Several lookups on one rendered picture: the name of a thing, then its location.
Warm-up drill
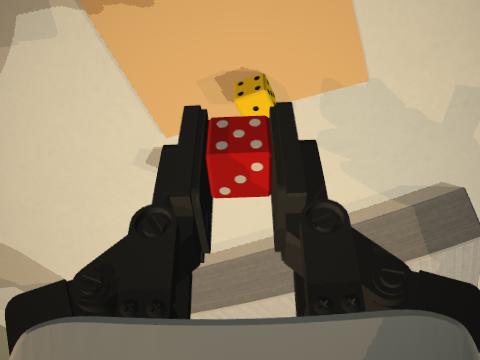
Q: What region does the red die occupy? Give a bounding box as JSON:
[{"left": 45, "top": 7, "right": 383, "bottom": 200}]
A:
[{"left": 206, "top": 115, "right": 273, "bottom": 198}]

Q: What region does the yellow die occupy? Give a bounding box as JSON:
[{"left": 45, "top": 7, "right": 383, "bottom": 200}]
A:
[{"left": 234, "top": 73, "right": 276, "bottom": 118}]

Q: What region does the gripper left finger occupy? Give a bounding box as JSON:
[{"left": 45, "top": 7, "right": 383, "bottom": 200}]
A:
[{"left": 5, "top": 105, "right": 213, "bottom": 356}]

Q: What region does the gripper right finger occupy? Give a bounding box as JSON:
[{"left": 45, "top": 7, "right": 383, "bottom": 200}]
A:
[{"left": 269, "top": 102, "right": 480, "bottom": 354}]

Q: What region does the orange mat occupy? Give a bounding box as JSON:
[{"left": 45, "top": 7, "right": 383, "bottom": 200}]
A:
[{"left": 79, "top": 0, "right": 369, "bottom": 138}]

